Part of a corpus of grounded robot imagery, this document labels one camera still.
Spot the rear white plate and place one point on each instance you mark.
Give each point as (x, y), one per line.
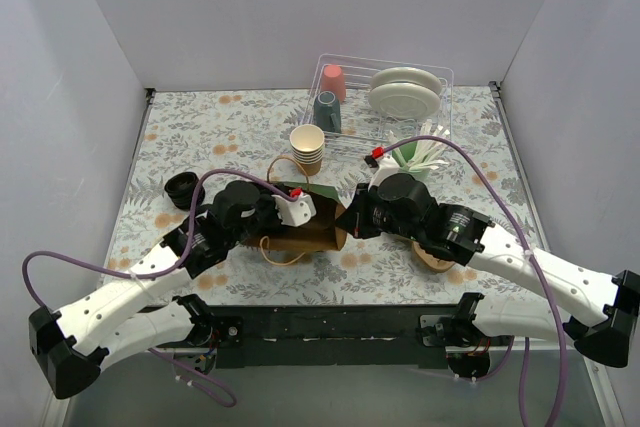
(407, 75)

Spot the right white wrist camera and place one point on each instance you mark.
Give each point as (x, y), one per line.
(382, 166)

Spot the brown cardboard cup carrier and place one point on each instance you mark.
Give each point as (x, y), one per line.
(430, 262)

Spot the green utensil holder cup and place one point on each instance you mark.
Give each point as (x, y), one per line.
(413, 158)

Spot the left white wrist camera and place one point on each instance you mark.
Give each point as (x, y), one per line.
(296, 212)

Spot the white plate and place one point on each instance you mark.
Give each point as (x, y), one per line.
(407, 75)
(401, 100)

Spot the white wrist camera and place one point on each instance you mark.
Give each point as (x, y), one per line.
(296, 212)
(382, 166)

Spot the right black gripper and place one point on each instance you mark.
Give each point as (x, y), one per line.
(361, 214)

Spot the dark teal mug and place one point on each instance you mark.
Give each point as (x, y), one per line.
(326, 110)

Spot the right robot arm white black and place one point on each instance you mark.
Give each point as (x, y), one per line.
(598, 311)

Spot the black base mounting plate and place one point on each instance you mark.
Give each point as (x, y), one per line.
(265, 336)

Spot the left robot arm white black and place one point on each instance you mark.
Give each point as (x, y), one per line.
(75, 343)

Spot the front white plate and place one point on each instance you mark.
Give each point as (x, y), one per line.
(401, 100)

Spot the stack of black lids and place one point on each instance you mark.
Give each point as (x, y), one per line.
(180, 189)

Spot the floral table mat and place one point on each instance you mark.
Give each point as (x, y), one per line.
(214, 133)

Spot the white wire dish rack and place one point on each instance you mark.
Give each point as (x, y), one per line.
(363, 128)

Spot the pink cup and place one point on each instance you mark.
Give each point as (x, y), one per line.
(333, 80)

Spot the green paper bag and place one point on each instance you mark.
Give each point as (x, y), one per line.
(287, 245)

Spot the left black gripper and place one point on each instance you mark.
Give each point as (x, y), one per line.
(270, 212)

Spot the stack of brown paper cups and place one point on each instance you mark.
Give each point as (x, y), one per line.
(307, 143)

